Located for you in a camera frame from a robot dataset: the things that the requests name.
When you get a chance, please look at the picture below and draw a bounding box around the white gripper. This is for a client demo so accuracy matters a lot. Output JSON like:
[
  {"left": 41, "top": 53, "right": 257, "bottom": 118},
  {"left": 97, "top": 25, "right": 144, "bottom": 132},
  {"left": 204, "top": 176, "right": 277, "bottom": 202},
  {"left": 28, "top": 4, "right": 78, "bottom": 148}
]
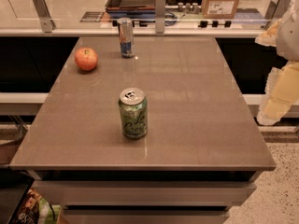
[{"left": 255, "top": 0, "right": 299, "bottom": 126}]

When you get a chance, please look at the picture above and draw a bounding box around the green LaCroix soda can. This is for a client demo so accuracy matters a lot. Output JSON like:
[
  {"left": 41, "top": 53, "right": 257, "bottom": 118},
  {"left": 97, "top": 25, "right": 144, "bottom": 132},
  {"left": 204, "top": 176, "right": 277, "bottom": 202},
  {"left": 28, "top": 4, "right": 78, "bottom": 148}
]
[{"left": 119, "top": 88, "right": 148, "bottom": 139}]

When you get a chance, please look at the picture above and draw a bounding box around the Red Bull can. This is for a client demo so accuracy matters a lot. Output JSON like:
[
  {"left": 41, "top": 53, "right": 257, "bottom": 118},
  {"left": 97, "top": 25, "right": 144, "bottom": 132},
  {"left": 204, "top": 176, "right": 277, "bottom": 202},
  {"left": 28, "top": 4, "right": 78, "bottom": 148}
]
[{"left": 117, "top": 18, "right": 135, "bottom": 58}]

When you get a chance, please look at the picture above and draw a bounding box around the cardboard box with label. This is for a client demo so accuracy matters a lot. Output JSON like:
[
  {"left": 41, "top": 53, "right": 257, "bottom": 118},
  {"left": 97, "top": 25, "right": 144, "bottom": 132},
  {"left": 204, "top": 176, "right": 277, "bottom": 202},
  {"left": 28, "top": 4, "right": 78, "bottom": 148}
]
[{"left": 201, "top": 0, "right": 239, "bottom": 19}]

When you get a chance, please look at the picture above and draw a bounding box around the red apple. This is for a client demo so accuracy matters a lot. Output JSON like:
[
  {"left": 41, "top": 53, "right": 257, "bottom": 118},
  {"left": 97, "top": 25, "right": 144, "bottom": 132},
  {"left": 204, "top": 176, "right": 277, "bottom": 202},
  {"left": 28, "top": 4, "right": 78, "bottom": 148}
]
[{"left": 75, "top": 47, "right": 98, "bottom": 72}]

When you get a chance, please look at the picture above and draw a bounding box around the upper grey cabinet drawer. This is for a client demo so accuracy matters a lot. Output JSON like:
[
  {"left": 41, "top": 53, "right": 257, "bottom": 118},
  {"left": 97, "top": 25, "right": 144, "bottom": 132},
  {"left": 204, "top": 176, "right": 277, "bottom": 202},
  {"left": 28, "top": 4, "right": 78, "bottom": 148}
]
[{"left": 34, "top": 181, "right": 256, "bottom": 206}]

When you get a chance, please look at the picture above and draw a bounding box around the grey cabinet drawer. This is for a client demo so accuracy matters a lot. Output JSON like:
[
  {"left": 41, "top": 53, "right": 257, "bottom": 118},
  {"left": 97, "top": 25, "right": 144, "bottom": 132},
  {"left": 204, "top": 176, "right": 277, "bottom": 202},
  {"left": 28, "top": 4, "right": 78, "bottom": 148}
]
[
  {"left": 34, "top": 181, "right": 256, "bottom": 206},
  {"left": 63, "top": 209, "right": 229, "bottom": 224}
]

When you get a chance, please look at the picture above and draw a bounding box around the lower grey cabinet drawer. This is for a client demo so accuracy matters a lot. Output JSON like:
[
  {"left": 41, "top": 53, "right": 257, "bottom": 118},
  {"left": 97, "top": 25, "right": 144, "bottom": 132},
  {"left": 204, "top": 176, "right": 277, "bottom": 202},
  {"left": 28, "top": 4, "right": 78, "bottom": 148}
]
[{"left": 63, "top": 209, "right": 229, "bottom": 224}]

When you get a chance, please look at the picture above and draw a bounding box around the brown basket at left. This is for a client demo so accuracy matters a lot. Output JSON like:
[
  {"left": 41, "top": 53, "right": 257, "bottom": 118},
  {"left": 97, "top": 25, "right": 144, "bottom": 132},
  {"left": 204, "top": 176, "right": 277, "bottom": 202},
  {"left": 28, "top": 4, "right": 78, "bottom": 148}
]
[{"left": 0, "top": 124, "right": 27, "bottom": 165}]

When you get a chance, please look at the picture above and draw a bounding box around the snack bag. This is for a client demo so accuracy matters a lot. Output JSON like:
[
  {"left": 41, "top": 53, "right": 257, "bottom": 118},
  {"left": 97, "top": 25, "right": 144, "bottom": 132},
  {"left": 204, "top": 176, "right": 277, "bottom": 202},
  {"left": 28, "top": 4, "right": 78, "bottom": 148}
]
[{"left": 11, "top": 189, "right": 61, "bottom": 224}]

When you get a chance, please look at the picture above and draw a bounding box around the right metal glass bracket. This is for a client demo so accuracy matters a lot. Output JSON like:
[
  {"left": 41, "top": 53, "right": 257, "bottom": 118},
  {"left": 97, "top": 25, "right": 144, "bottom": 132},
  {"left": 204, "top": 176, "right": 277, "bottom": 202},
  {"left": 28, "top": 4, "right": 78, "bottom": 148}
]
[{"left": 264, "top": 0, "right": 299, "bottom": 29}]

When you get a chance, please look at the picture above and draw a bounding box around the metal glass bracket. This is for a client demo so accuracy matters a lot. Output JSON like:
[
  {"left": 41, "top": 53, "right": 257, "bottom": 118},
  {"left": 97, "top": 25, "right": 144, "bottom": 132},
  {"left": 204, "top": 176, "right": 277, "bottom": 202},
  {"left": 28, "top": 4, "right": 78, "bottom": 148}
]
[
  {"left": 32, "top": 0, "right": 56, "bottom": 33},
  {"left": 155, "top": 0, "right": 165, "bottom": 34},
  {"left": 264, "top": 0, "right": 299, "bottom": 29}
]

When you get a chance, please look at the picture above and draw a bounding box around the middle metal glass bracket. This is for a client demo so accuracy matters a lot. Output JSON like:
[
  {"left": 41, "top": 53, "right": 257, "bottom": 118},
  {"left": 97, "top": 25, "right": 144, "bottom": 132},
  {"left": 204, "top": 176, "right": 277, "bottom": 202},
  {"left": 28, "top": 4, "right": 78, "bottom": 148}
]
[{"left": 155, "top": 0, "right": 165, "bottom": 34}]

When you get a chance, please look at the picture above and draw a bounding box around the left metal glass bracket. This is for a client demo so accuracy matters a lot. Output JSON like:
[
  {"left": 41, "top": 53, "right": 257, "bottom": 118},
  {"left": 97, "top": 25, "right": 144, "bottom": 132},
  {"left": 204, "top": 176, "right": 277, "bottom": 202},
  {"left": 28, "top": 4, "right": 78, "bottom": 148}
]
[{"left": 32, "top": 0, "right": 56, "bottom": 33}]

